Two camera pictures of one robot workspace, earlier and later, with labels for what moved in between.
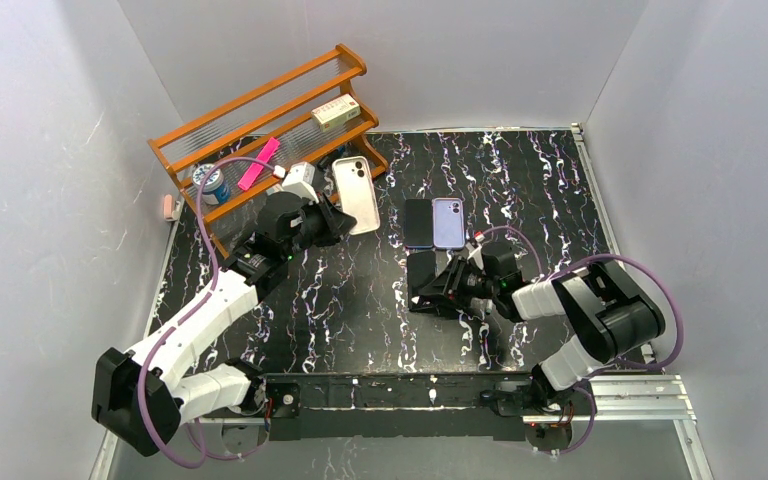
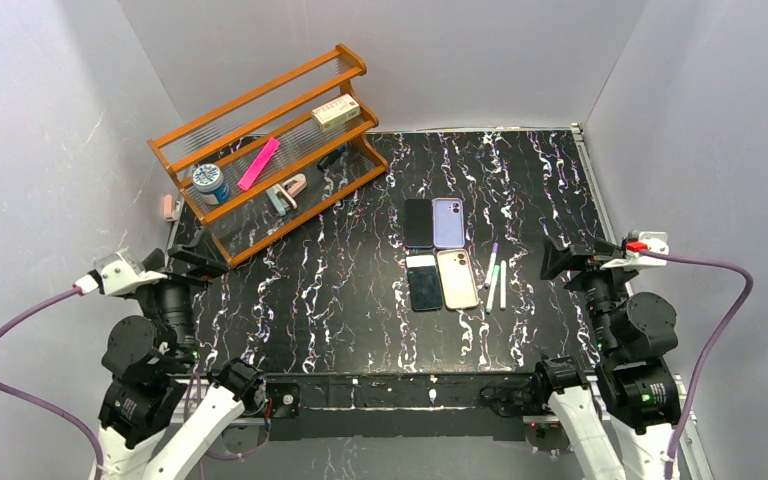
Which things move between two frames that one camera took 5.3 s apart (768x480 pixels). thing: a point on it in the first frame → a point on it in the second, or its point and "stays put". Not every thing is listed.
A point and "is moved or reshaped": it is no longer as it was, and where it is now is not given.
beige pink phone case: [356, 192] is moved or reshaped
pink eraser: [168, 206] stays put
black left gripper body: [325, 221] → [176, 275]
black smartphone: [418, 223] stays put
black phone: [421, 268] stays put
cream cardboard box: [336, 111] stays put
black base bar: [469, 404] stays put
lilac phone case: [448, 223] stays put
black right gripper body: [456, 283] → [591, 264]
